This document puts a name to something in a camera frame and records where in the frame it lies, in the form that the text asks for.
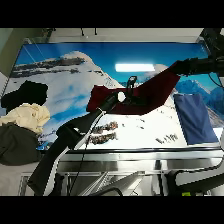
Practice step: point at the silver frame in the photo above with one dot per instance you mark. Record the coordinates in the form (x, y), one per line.
(133, 160)

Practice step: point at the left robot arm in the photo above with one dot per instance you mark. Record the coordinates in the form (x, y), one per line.
(71, 131)

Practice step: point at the dark grey garment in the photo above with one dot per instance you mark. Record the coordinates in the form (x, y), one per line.
(18, 145)

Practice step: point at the black garment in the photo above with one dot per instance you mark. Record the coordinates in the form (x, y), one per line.
(26, 93)

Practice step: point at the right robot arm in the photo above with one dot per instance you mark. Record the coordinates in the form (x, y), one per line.
(200, 66)

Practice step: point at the cream garment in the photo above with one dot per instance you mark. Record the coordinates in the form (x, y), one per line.
(28, 116)

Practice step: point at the dark red garment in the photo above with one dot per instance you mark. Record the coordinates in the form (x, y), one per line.
(151, 91)

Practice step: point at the blue garment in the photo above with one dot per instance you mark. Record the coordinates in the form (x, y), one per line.
(195, 118)

